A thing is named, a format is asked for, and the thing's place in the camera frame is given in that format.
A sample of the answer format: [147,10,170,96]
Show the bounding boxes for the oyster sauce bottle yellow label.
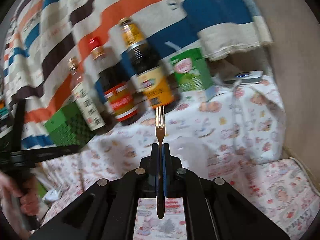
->
[119,17,177,113]

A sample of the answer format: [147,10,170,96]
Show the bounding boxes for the striped hanging blanket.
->
[2,0,272,148]

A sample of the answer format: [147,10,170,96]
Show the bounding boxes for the white electronic device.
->
[224,70,263,85]

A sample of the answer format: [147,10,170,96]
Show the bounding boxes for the green checkered box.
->
[44,102,95,147]

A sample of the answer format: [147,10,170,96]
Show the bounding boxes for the clear cooking wine bottle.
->
[67,57,105,131]

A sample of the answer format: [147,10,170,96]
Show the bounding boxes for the silver metal fork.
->
[155,106,165,219]

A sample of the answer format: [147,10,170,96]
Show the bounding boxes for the person's left hand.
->
[1,172,39,239]

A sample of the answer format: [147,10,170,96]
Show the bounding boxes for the green milk drink carton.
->
[170,48,214,92]

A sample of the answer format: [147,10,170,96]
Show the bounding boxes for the red cap vinegar bottle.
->
[88,37,139,126]

